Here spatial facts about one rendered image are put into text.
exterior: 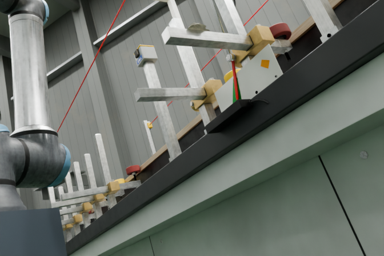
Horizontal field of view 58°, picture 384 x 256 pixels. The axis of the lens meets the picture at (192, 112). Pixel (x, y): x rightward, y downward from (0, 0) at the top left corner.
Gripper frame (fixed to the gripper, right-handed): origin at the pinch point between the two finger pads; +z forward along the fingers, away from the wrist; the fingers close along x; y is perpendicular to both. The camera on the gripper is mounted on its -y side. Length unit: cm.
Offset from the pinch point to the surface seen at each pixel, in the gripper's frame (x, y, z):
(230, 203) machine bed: 21, -64, 51
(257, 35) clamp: 8.7, 0.0, 17.1
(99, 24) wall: 144, -562, -447
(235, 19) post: 9.6, -6.4, 6.4
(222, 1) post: 8.4, -7.0, -1.1
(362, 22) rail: 11.2, 24.9, 33.2
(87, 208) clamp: -17, -172, 20
